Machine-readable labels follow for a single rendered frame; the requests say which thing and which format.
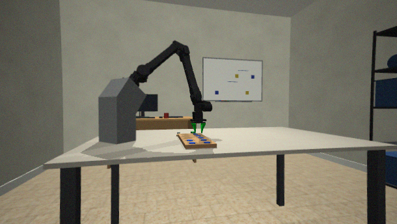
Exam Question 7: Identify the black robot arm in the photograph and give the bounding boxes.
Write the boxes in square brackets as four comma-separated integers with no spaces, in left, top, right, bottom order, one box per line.
[129,40,212,113]

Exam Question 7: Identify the tan tray with round pockets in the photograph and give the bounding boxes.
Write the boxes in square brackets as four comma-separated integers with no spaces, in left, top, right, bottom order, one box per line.
[178,133,217,149]

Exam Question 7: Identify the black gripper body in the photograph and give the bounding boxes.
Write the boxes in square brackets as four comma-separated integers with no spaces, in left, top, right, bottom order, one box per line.
[191,111,206,124]

